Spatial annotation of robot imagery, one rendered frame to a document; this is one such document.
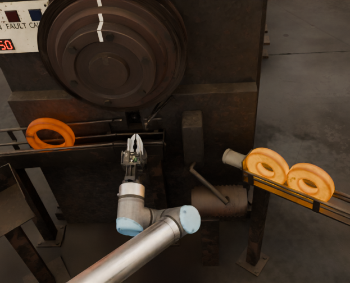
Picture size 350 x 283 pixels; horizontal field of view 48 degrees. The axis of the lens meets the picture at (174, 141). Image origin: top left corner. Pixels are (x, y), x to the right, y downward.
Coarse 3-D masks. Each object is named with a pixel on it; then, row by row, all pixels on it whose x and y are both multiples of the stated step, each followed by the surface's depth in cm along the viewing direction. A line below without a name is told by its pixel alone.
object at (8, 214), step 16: (0, 176) 151; (16, 176) 154; (0, 192) 156; (16, 192) 155; (0, 208) 150; (16, 208) 149; (32, 208) 146; (0, 224) 146; (16, 224) 145; (16, 240) 158; (32, 256) 169; (32, 272) 175; (48, 272) 182; (64, 272) 194
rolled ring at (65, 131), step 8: (40, 120) 150; (48, 120) 150; (56, 120) 151; (32, 128) 151; (40, 128) 151; (48, 128) 151; (56, 128) 150; (64, 128) 151; (32, 136) 154; (64, 136) 154; (72, 136) 155; (32, 144) 157; (40, 144) 159; (48, 144) 161; (64, 144) 159; (72, 144) 157
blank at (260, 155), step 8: (256, 152) 137; (264, 152) 136; (272, 152) 135; (248, 160) 142; (256, 160) 140; (264, 160) 137; (272, 160) 134; (280, 160) 134; (248, 168) 145; (256, 168) 143; (264, 168) 144; (272, 168) 137; (280, 168) 134; (288, 168) 136; (264, 176) 143; (272, 176) 140; (280, 176) 137
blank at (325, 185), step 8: (296, 168) 130; (304, 168) 128; (312, 168) 127; (320, 168) 127; (288, 176) 134; (296, 176) 132; (304, 176) 129; (312, 176) 127; (320, 176) 125; (328, 176) 126; (288, 184) 137; (296, 184) 134; (304, 184) 136; (320, 184) 127; (328, 184) 125; (304, 192) 134; (312, 192) 133; (320, 192) 129; (328, 192) 127
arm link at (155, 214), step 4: (148, 208) 137; (168, 208) 137; (152, 212) 136; (156, 212) 138; (160, 212) 136; (152, 216) 135; (156, 216) 136; (152, 220) 135; (156, 220) 135; (152, 224) 135
